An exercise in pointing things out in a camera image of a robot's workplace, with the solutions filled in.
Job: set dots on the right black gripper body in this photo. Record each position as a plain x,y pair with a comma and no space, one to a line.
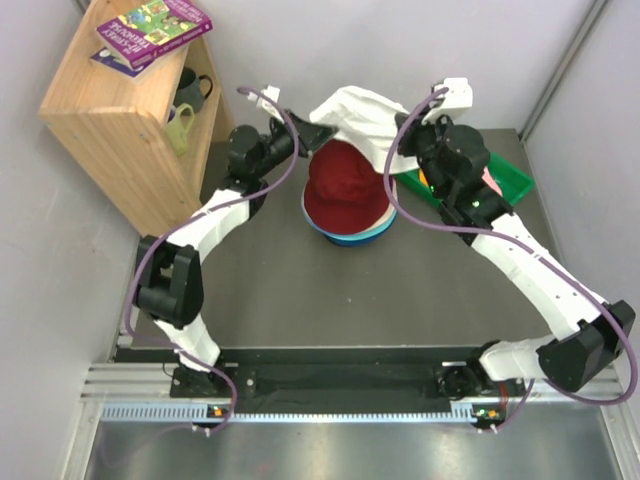
424,142

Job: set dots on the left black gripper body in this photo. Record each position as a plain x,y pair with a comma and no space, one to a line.
277,147

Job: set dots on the white hat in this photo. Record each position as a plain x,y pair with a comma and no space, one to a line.
365,120

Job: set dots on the dark red hat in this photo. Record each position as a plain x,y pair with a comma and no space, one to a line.
340,169

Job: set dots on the cyan bucket hat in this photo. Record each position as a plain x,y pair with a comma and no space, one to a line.
381,226

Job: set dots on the medium blue bucket hat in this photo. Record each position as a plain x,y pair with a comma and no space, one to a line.
380,226

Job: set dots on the beige bucket hat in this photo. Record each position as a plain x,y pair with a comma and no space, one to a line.
339,216

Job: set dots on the dark blue bucket hat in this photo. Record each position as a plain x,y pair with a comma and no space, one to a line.
351,240

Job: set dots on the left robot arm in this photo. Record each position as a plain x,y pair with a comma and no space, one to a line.
170,289

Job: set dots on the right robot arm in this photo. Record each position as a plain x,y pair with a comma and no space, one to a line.
587,332

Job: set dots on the yellow hat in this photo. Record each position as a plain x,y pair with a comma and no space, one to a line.
423,178

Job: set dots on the pink hat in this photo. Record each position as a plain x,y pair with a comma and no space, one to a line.
491,182

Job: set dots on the green plastic tray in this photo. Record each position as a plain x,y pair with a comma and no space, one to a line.
514,183

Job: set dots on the light green mug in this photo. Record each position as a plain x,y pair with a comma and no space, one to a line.
180,121

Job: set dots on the dark green mug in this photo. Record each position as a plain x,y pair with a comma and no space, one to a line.
193,89

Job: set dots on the wooden shelf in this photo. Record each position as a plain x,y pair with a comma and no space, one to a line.
114,127

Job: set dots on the purple book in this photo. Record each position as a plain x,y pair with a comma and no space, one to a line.
104,57
152,30

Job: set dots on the lower purple book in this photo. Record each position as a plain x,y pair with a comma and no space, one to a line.
104,57

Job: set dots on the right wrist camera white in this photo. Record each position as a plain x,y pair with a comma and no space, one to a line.
453,103

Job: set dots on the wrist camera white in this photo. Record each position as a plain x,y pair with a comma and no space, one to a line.
453,103
265,101

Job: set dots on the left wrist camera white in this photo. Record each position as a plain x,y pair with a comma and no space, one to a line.
265,101

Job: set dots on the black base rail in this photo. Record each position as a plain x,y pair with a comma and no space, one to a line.
269,374

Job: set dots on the aluminium frame rail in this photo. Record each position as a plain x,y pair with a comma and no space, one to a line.
156,393

